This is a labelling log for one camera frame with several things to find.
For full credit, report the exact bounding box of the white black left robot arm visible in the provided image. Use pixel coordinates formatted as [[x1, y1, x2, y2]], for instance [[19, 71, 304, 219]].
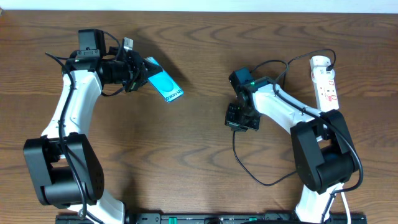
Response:
[[23, 49, 183, 223]]

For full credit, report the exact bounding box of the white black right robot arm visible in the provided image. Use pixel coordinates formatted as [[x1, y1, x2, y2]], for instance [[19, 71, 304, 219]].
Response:
[[225, 68, 363, 223]]

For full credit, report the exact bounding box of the white power strip cord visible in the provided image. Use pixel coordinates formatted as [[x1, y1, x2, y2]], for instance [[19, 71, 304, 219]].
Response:
[[340, 186, 352, 224]]

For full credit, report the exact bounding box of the blue Galaxy smartphone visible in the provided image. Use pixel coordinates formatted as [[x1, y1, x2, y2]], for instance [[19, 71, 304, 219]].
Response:
[[148, 70, 184, 103]]

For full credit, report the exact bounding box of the white power strip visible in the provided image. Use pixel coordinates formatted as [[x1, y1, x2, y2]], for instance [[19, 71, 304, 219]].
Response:
[[310, 55, 339, 112]]

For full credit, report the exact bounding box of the black charger cable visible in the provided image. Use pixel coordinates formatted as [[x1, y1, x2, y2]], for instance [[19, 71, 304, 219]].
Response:
[[232, 49, 337, 187]]

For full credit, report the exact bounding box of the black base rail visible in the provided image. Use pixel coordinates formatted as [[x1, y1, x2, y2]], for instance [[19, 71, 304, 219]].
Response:
[[55, 212, 368, 224]]

